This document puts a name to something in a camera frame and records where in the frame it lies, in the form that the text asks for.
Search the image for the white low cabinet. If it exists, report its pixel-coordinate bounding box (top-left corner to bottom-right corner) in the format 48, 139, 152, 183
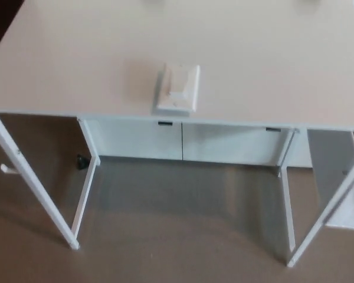
78, 117, 354, 172

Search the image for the white light switch plate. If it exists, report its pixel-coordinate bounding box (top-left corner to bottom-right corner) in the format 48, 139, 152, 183
153, 62, 202, 116

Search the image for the white table leg frame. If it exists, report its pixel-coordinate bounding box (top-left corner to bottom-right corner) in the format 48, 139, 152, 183
278, 127, 354, 268
0, 111, 103, 251

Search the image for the white hook peg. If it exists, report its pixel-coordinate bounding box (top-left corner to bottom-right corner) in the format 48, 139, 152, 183
0, 164, 19, 175

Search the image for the white rocker switch button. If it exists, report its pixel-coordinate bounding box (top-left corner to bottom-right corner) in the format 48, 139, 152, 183
168, 68, 191, 101

